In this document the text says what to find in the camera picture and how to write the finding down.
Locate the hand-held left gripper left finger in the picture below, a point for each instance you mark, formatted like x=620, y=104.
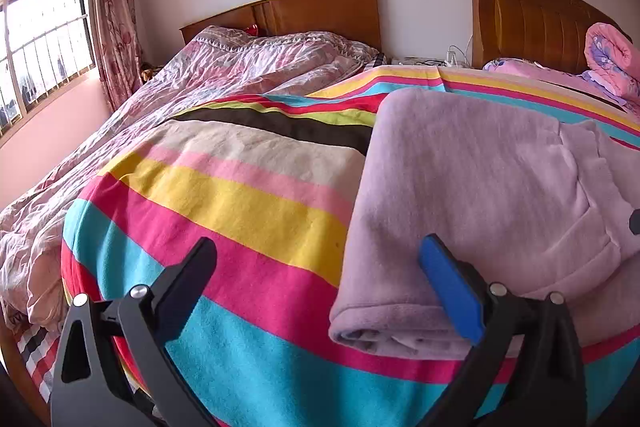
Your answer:
x=186, y=289

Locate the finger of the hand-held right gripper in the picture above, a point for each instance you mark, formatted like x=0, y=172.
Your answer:
x=635, y=222

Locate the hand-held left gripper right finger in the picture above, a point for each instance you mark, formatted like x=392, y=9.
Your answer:
x=450, y=287

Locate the mauve fleece pants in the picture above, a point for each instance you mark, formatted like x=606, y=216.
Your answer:
x=475, y=182

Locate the striped colourful blanket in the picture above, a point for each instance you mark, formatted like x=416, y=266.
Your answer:
x=225, y=217

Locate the pink bed sheet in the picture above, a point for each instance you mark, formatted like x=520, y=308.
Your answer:
x=575, y=82

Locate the checkered bed sheet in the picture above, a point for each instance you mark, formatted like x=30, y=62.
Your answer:
x=37, y=357

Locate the rolled pink floral quilt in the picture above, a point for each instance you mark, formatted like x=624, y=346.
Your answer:
x=615, y=57

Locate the purple floral pillow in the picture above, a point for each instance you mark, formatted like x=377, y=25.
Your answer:
x=520, y=67

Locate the brown patterned item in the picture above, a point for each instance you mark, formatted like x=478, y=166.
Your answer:
x=147, y=73

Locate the padded wooden headboard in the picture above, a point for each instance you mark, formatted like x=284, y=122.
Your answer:
x=530, y=22

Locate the bedside table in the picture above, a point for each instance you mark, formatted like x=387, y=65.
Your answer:
x=415, y=61

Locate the pink floral curtain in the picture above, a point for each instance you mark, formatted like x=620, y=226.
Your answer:
x=115, y=7

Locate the barred window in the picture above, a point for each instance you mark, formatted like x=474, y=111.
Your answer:
x=45, y=32

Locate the plain wooden headboard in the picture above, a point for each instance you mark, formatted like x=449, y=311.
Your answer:
x=320, y=14

